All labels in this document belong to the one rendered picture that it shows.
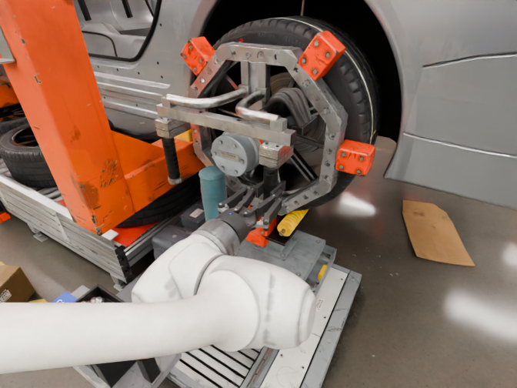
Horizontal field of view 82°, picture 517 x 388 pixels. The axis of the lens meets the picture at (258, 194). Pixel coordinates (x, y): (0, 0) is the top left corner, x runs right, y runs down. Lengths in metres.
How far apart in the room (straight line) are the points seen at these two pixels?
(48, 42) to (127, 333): 0.81
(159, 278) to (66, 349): 0.19
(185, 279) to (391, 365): 1.13
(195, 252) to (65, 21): 0.74
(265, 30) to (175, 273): 0.73
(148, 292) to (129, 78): 1.23
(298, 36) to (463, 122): 0.49
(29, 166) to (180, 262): 1.73
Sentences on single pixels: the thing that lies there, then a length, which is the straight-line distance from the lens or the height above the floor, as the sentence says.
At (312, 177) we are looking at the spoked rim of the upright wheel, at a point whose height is 0.71.
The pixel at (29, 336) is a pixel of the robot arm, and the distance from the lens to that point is 0.34.
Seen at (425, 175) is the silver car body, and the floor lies 0.79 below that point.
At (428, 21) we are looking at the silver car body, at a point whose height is 1.18.
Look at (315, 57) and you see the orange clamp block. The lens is 0.82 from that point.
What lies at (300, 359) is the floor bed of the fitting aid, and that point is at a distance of 1.31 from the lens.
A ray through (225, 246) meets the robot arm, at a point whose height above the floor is 0.85.
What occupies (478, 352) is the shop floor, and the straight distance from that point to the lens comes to 1.68.
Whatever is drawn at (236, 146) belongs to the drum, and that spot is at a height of 0.89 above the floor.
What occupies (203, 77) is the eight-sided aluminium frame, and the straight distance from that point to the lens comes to 1.03.
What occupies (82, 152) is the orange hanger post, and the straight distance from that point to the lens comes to 1.07.
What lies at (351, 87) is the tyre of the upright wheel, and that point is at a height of 1.03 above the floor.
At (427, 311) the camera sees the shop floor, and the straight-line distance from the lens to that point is 1.70.
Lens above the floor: 1.24
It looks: 34 degrees down
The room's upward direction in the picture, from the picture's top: straight up
